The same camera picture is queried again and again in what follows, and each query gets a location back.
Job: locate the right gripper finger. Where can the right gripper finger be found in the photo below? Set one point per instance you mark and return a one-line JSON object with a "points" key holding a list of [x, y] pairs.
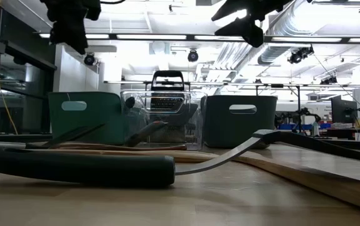
{"points": [[249, 29], [233, 9]]}

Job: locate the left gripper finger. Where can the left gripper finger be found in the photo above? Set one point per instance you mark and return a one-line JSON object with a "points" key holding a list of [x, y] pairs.
{"points": [[70, 37]]}

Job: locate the green plastic bin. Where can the green plastic bin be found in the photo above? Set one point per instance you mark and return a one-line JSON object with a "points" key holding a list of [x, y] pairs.
{"points": [[98, 125]]}

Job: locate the black flared slotted spatula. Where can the black flared slotted spatula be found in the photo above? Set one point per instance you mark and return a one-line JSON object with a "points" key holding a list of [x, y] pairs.
{"points": [[73, 135]]}

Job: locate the slotted bamboo spatula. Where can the slotted bamboo spatula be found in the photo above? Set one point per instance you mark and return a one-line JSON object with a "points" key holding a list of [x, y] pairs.
{"points": [[120, 152]]}

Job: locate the dark wooden spoon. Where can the dark wooden spoon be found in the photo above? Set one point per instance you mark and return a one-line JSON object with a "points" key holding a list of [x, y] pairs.
{"points": [[161, 147]]}

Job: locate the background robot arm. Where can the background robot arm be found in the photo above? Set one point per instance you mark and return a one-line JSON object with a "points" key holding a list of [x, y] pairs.
{"points": [[302, 114]]}

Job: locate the black ceiling spotlight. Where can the black ceiling spotlight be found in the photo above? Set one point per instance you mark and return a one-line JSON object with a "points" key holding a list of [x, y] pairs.
{"points": [[192, 56], [89, 59]]}

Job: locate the overhead LED light bar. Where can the overhead LED light bar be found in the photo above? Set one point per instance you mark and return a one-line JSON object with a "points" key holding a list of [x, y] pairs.
{"points": [[112, 36]]}

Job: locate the metal box grater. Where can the metal box grater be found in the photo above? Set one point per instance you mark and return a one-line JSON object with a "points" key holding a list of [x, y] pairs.
{"points": [[167, 75]]}

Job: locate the blue plastic bin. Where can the blue plastic bin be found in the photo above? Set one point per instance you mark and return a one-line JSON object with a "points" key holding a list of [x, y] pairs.
{"points": [[239, 132]]}

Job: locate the clear plastic container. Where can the clear plastic container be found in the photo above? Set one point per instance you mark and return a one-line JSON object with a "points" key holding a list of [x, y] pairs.
{"points": [[199, 138]]}

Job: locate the black computer monitor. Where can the black computer monitor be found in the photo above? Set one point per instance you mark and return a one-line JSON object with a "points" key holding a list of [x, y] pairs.
{"points": [[343, 110]]}

